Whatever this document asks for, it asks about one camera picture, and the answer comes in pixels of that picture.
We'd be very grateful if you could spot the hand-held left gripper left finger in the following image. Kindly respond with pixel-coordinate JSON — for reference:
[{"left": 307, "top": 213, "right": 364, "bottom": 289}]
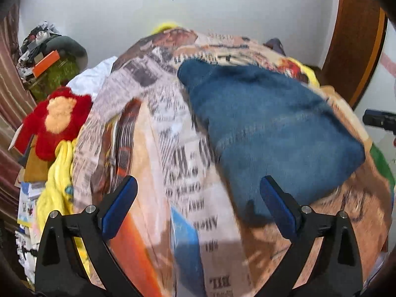
[{"left": 35, "top": 175, "right": 138, "bottom": 297}]

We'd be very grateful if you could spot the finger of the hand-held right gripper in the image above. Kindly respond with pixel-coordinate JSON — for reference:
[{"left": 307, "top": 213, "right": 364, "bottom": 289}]
[{"left": 363, "top": 109, "right": 396, "bottom": 135}]

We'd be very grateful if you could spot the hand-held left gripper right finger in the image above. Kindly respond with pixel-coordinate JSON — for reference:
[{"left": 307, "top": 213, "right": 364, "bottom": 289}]
[{"left": 259, "top": 175, "right": 363, "bottom": 297}]

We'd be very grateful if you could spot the blue denim jacket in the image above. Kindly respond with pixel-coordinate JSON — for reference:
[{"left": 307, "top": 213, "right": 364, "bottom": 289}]
[{"left": 177, "top": 59, "right": 366, "bottom": 223}]

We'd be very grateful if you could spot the yellow fleece cloth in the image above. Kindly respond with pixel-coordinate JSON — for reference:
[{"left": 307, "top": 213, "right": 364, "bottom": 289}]
[{"left": 36, "top": 139, "right": 90, "bottom": 282}]

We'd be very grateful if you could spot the newspaper printed blanket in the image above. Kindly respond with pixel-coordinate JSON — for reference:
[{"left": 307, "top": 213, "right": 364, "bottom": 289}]
[{"left": 71, "top": 28, "right": 395, "bottom": 297}]

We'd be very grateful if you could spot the wooden door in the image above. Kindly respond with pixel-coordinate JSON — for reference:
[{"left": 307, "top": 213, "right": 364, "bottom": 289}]
[{"left": 322, "top": 0, "right": 389, "bottom": 109}]

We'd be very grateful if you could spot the brown cardboard piece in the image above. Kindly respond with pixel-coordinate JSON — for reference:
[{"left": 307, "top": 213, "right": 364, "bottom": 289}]
[{"left": 22, "top": 144, "right": 54, "bottom": 184}]

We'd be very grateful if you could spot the red plush toy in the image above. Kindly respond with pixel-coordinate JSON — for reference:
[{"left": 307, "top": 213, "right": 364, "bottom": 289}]
[{"left": 14, "top": 87, "right": 93, "bottom": 161}]

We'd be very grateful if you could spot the dark blue cloth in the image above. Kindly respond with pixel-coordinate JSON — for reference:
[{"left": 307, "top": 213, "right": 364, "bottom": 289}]
[{"left": 264, "top": 38, "right": 285, "bottom": 56}]

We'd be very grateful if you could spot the white cloth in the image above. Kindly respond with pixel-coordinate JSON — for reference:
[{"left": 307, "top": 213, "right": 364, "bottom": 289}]
[{"left": 66, "top": 56, "right": 118, "bottom": 101}]

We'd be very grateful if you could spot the striped brown curtain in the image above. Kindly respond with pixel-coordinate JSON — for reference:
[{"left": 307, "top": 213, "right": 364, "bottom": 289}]
[{"left": 0, "top": 6, "right": 38, "bottom": 223}]

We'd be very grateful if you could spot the orange box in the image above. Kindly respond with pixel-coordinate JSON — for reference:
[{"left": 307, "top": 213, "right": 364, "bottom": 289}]
[{"left": 32, "top": 50, "right": 61, "bottom": 78}]

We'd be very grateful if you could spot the dark grey hat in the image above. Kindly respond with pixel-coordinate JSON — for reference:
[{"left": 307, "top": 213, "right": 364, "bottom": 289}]
[{"left": 46, "top": 35, "right": 89, "bottom": 65}]

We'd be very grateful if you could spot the pile of clutter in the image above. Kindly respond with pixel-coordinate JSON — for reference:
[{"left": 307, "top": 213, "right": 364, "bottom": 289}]
[{"left": 18, "top": 22, "right": 61, "bottom": 79}]

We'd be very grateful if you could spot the pink wall sticker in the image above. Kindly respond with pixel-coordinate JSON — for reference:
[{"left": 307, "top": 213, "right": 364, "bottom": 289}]
[{"left": 380, "top": 52, "right": 396, "bottom": 69}]

